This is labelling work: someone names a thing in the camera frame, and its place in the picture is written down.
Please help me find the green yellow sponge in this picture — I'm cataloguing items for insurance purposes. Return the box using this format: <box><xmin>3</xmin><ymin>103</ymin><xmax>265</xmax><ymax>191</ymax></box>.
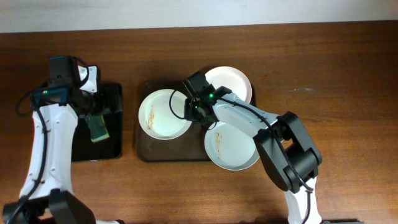
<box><xmin>86</xmin><ymin>115</ymin><xmax>109</xmax><ymax>143</ymax></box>

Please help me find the pink white plate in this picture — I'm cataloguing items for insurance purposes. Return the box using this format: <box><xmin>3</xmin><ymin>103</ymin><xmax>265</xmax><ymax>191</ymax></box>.
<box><xmin>205</xmin><ymin>66</ymin><xmax>252</xmax><ymax>103</ymax></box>

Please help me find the white plate with stain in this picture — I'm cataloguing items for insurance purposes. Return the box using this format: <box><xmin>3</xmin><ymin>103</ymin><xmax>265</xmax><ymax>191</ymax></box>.
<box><xmin>138</xmin><ymin>89</ymin><xmax>192</xmax><ymax>140</ymax></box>

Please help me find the light blue plate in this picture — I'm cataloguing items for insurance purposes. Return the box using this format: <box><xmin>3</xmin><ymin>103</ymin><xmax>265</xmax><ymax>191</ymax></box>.
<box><xmin>204</xmin><ymin>123</ymin><xmax>259</xmax><ymax>171</ymax></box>

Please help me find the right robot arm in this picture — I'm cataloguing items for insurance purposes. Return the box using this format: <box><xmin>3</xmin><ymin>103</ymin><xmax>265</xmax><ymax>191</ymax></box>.
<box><xmin>185</xmin><ymin>86</ymin><xmax>322</xmax><ymax>223</ymax></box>

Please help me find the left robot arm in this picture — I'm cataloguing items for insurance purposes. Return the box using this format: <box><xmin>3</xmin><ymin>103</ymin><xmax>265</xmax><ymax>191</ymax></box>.
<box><xmin>2</xmin><ymin>83</ymin><xmax>122</xmax><ymax>223</ymax></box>

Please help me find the black tray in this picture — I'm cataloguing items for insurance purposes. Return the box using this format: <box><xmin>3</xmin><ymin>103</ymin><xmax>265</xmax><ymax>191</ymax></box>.
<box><xmin>72</xmin><ymin>83</ymin><xmax>123</xmax><ymax>162</ymax></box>

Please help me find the brown serving tray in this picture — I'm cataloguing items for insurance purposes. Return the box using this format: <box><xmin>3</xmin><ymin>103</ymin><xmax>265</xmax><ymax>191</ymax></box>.
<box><xmin>135</xmin><ymin>79</ymin><xmax>257</xmax><ymax>163</ymax></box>

